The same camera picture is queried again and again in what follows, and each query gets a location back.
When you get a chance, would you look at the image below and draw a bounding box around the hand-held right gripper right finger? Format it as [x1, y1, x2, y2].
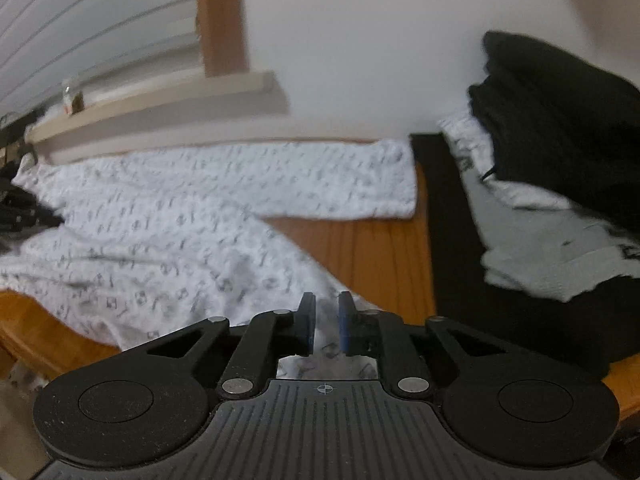
[338, 291, 506, 401]

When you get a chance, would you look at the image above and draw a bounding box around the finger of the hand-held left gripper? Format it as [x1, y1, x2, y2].
[0, 180, 66, 236]

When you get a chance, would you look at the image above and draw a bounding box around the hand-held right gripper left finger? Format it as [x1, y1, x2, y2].
[145, 291, 317, 401]

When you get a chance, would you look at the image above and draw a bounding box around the printed white garment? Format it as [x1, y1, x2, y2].
[0, 140, 418, 381]
[437, 110, 576, 211]

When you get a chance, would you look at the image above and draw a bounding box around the small glass bottle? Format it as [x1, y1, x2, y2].
[62, 77, 86, 113]

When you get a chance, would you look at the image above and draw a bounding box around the large black garment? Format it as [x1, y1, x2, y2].
[410, 132, 640, 378]

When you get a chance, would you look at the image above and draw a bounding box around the beige window sill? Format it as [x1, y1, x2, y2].
[25, 71, 291, 166]

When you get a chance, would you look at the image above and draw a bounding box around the grey window blind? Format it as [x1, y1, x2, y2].
[0, 0, 206, 121]

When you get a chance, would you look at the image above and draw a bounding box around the grey garment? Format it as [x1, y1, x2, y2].
[472, 180, 640, 303]

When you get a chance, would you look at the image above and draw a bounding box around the folded printed white garment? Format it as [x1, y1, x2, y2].
[437, 110, 576, 211]

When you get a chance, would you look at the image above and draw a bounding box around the black knit garment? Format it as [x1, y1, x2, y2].
[467, 30, 640, 233]

